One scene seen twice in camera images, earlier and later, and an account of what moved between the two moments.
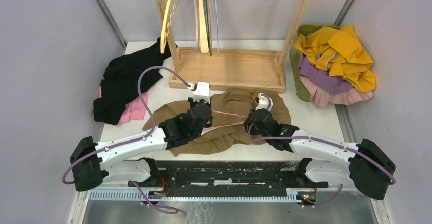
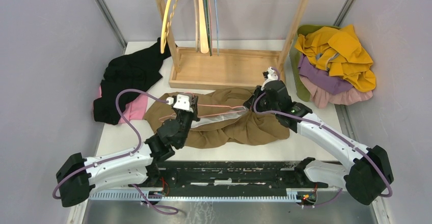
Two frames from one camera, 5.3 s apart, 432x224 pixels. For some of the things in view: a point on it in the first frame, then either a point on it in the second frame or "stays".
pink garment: x=134 y=110 stays
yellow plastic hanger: x=166 y=26 stays
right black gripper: x=246 y=126 to x=258 y=91
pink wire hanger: x=209 y=128 to x=214 y=105
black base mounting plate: x=227 y=175 stays
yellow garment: x=339 y=50 stays
